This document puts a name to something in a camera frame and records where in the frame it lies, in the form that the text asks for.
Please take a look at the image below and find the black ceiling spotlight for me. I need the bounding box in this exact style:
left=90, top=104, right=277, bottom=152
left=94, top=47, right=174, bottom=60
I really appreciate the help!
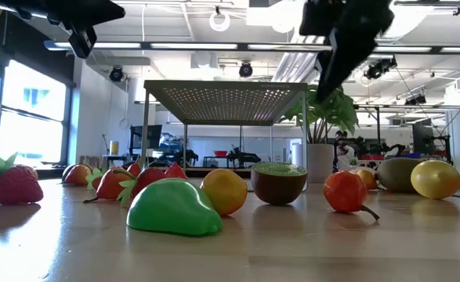
left=238, top=61, right=254, bottom=78
left=109, top=65, right=125, bottom=83

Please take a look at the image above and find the red toy strawberry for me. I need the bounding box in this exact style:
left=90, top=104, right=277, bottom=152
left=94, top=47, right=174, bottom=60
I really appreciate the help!
left=85, top=167, right=106, bottom=192
left=126, top=161, right=143, bottom=178
left=115, top=167, right=167, bottom=208
left=0, top=152, right=45, bottom=206

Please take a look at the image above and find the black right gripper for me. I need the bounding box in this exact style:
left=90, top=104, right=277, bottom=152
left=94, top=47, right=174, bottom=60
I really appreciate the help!
left=299, top=0, right=395, bottom=103

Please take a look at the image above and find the potted green plant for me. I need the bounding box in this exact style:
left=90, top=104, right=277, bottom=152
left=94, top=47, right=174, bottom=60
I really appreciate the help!
left=279, top=83, right=360, bottom=184

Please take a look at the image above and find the red orange toy persimmon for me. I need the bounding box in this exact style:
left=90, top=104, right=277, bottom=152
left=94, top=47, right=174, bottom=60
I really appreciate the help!
left=322, top=170, right=381, bottom=222

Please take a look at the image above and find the small orange toy fruit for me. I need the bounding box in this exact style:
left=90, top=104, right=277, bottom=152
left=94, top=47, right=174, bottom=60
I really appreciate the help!
left=355, top=169, right=379, bottom=191

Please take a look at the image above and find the person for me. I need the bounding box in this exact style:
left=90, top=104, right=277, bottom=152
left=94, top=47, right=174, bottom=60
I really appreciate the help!
left=333, top=130, right=358, bottom=172

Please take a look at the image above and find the green toy pear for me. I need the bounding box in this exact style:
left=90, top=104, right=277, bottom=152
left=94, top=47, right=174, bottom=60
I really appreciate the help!
left=125, top=178, right=224, bottom=237

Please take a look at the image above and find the round yellow toy lemon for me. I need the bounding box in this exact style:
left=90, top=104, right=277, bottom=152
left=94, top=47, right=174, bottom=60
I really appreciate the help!
left=410, top=159, right=460, bottom=201

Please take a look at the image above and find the orange yellow toy pear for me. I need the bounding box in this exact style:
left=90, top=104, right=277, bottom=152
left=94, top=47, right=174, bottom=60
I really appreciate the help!
left=200, top=168, right=248, bottom=217

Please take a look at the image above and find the black computer monitor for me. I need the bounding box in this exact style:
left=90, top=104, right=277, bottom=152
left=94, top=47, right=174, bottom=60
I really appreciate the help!
left=129, top=124, right=163, bottom=150

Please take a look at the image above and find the dark background monitor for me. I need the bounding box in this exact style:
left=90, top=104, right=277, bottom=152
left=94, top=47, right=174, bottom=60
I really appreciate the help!
left=411, top=124, right=434, bottom=156

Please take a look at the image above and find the brown whole toy kiwi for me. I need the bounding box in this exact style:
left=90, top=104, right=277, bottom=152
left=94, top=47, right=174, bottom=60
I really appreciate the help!
left=376, top=157, right=422, bottom=193

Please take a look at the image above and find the white ring lamp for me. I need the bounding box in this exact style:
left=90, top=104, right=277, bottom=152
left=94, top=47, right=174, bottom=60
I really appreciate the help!
left=208, top=10, right=231, bottom=33

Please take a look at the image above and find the black ceiling track fixture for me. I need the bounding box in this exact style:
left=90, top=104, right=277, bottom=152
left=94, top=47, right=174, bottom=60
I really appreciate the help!
left=393, top=0, right=460, bottom=16

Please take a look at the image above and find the long overhead light bar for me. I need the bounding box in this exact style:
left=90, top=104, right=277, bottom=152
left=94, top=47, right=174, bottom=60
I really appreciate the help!
left=43, top=38, right=460, bottom=55

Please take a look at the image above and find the black ceiling camera rig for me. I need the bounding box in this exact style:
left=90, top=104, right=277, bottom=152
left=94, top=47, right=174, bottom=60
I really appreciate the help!
left=364, top=56, right=398, bottom=81

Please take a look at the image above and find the orange toy peach with stem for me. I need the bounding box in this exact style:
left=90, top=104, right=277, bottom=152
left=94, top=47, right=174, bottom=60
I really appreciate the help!
left=82, top=167, right=133, bottom=204

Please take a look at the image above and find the large bright window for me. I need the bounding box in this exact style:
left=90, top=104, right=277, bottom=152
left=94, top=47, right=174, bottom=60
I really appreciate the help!
left=0, top=58, right=72, bottom=165

